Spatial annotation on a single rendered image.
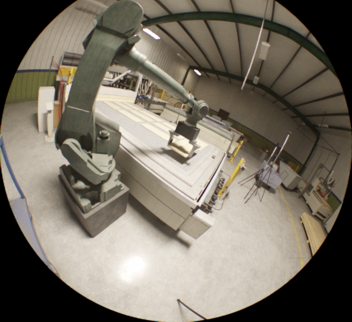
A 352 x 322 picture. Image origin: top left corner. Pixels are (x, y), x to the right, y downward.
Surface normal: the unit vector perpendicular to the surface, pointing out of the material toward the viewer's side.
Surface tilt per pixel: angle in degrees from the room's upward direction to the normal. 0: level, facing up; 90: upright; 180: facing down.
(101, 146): 90
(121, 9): 90
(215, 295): 0
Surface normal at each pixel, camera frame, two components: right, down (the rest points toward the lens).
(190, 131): -0.49, 0.18
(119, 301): 0.35, -0.86
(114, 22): 0.46, 0.51
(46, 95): 0.80, 0.48
